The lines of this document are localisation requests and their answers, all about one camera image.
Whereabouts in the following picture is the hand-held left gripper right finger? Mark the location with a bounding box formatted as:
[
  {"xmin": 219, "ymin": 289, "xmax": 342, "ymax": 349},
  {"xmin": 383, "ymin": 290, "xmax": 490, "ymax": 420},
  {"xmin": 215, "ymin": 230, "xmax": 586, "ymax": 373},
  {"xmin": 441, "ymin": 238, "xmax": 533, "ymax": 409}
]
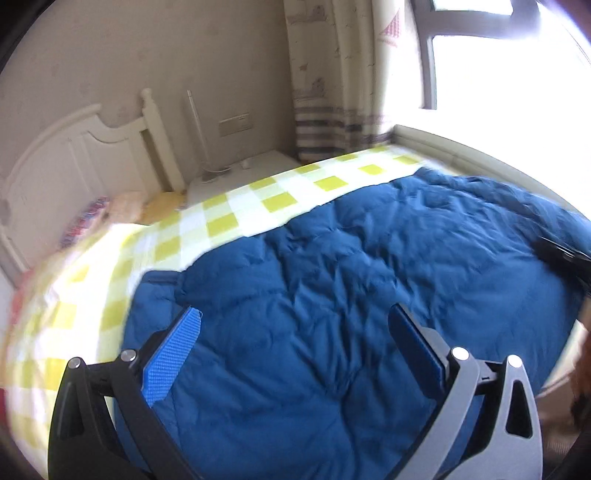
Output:
[{"xmin": 360, "ymin": 304, "xmax": 541, "ymax": 480}]

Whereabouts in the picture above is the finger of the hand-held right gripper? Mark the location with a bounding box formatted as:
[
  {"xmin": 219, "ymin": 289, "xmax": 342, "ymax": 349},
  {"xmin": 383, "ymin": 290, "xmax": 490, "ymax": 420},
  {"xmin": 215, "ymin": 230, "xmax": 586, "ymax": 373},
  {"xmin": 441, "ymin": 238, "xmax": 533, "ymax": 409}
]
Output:
[{"xmin": 536, "ymin": 235, "xmax": 591, "ymax": 296}]

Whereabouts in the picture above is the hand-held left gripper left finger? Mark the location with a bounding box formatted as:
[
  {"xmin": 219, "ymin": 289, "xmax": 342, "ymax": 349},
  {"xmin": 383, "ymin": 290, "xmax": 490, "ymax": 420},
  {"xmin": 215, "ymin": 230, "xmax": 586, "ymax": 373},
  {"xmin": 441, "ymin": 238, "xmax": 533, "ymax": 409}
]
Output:
[{"xmin": 48, "ymin": 307, "xmax": 204, "ymax": 480}]

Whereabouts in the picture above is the blue down jacket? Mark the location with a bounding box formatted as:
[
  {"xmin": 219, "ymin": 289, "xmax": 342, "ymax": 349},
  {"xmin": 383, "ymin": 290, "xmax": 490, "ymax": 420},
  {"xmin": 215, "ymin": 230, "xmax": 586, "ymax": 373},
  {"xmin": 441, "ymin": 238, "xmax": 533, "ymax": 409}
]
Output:
[{"xmin": 113, "ymin": 166, "xmax": 591, "ymax": 480}]

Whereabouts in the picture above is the yellow pillow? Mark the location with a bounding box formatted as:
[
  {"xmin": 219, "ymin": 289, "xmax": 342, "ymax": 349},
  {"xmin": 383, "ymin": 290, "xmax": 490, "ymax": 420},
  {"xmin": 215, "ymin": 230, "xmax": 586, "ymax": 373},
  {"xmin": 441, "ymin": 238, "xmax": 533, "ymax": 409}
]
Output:
[{"xmin": 139, "ymin": 191, "xmax": 190, "ymax": 224}]

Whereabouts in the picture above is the beige pillow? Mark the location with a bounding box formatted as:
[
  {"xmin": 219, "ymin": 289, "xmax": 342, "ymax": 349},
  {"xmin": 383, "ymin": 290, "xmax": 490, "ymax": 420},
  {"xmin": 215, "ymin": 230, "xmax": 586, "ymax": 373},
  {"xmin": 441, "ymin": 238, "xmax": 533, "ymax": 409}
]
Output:
[{"xmin": 108, "ymin": 194, "xmax": 148, "ymax": 227}]

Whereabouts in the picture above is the colourful patterned pillow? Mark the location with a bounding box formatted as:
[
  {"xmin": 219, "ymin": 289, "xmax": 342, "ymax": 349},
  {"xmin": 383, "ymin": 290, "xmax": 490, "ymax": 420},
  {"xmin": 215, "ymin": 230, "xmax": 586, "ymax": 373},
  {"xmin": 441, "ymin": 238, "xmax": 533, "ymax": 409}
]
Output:
[{"xmin": 58, "ymin": 196, "xmax": 112, "ymax": 250}]

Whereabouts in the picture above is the yellow white checked bed sheet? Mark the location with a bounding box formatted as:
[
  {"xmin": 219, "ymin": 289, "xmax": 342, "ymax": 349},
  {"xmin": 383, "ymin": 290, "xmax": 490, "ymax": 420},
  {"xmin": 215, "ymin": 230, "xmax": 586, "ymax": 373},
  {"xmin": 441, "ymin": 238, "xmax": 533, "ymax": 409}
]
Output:
[{"xmin": 0, "ymin": 143, "xmax": 587, "ymax": 480}]

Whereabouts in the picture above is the white stick lamp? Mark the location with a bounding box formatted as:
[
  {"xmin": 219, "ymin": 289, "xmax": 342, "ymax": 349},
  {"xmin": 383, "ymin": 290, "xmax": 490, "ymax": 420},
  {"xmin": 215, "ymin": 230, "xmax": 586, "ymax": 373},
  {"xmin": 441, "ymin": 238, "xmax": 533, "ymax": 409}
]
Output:
[{"xmin": 185, "ymin": 90, "xmax": 232, "ymax": 183}]

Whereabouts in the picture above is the dark framed window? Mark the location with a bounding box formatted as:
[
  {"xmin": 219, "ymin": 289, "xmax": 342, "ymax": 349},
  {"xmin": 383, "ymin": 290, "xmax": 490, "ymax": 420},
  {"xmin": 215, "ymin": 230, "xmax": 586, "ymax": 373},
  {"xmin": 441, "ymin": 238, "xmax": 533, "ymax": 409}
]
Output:
[{"xmin": 406, "ymin": 0, "xmax": 591, "ymax": 139}]

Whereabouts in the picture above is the white nightstand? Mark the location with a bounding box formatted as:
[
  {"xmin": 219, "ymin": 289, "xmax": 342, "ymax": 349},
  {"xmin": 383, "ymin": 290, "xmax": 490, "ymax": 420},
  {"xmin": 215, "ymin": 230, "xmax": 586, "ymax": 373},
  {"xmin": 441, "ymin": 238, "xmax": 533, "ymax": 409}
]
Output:
[{"xmin": 185, "ymin": 148, "xmax": 296, "ymax": 206}]

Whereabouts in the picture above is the white wooden headboard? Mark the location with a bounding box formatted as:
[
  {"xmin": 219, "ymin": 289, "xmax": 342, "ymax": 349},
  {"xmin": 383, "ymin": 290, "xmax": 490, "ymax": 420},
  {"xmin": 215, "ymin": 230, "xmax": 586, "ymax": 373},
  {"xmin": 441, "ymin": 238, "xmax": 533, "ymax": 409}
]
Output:
[{"xmin": 0, "ymin": 88, "xmax": 185, "ymax": 278}]

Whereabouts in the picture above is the striped beige curtain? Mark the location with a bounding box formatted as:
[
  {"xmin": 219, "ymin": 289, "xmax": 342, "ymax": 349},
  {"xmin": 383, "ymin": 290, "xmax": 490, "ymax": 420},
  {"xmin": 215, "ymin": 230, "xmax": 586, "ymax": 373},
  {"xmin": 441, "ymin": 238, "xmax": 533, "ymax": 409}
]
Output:
[{"xmin": 281, "ymin": 0, "xmax": 416, "ymax": 164}]

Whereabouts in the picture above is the wall socket plate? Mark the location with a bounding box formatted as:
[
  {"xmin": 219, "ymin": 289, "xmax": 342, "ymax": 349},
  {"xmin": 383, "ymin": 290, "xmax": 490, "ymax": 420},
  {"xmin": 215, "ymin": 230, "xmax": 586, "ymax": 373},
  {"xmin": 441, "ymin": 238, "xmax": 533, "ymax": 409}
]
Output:
[{"xmin": 218, "ymin": 113, "xmax": 252, "ymax": 138}]

